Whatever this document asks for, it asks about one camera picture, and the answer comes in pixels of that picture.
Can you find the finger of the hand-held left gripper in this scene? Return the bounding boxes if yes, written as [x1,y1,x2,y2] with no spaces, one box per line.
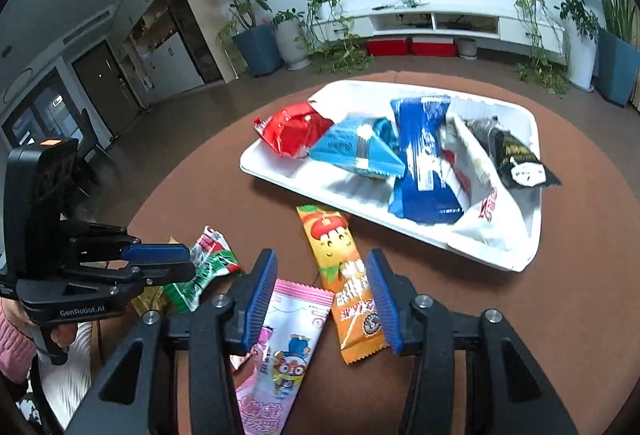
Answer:
[70,224,192,269]
[67,262,197,289]

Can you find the pink cartoon packet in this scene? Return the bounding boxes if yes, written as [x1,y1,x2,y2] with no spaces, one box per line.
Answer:
[230,279,335,435]

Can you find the potted plant tall white pot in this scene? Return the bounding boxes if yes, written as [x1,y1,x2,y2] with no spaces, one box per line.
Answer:
[552,0,601,92]

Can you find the person's left hand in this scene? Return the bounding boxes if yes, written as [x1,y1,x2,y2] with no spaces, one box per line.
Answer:
[50,321,77,350]

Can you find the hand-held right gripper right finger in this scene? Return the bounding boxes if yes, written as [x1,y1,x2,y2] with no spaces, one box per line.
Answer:
[367,249,578,435]

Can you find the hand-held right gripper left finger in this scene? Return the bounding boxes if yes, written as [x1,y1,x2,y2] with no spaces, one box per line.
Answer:
[65,249,278,435]

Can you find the black snack packet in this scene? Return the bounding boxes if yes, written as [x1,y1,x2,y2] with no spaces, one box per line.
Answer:
[465,116,562,190]

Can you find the red storage box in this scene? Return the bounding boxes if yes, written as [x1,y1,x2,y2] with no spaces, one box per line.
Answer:
[411,36,457,58]
[366,36,412,57]

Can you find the trailing plant on cabinet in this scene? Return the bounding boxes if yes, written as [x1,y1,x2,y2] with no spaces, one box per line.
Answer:
[512,0,571,94]

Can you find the gold wafer packet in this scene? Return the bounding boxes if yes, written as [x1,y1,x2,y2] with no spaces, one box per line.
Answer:
[131,237,181,316]

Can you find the dark blue snack packet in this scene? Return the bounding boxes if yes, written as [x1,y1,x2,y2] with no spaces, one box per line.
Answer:
[387,96,471,226]

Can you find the cables on television cabinet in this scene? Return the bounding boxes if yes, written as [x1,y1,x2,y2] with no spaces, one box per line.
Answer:
[372,0,431,12]

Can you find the large white snack bag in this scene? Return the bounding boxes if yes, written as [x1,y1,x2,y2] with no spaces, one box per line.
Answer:
[442,112,538,256]

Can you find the potted plant white ribbed pot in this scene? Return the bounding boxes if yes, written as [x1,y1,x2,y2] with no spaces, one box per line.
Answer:
[272,9,313,70]

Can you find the white plastic tray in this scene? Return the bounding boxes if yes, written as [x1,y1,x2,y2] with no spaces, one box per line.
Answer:
[240,80,543,273]

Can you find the wooden display cabinet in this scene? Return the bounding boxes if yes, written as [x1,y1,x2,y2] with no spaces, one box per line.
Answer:
[120,0,223,110]

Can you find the trailing vine plant on stand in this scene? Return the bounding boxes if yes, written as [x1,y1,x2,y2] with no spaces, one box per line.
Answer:
[305,0,373,73]

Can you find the large leaf plant blue pot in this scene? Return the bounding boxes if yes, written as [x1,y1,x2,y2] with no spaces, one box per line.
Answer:
[532,0,640,108]

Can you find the round brown table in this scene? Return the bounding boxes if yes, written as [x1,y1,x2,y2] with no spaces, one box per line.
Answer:
[127,70,640,435]

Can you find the potted tree blue square pot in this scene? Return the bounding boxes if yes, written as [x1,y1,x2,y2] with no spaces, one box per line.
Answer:
[192,0,283,76]

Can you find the orange cartoon packet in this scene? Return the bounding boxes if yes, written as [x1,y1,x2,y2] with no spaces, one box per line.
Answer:
[296,205,387,366]

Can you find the puffy red snack packet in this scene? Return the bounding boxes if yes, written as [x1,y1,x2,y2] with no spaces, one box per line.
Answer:
[252,101,335,159]

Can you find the white television cabinet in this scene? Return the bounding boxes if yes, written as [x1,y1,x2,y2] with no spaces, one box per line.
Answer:
[345,5,568,66]

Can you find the dark entrance door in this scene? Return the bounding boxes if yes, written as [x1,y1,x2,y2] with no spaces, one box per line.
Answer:
[72,40,141,138]

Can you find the light blue snack packet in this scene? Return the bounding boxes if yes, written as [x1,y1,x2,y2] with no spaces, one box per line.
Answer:
[309,112,407,179]

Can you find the green and red packet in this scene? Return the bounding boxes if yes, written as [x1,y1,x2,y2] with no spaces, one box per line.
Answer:
[162,226,243,314]

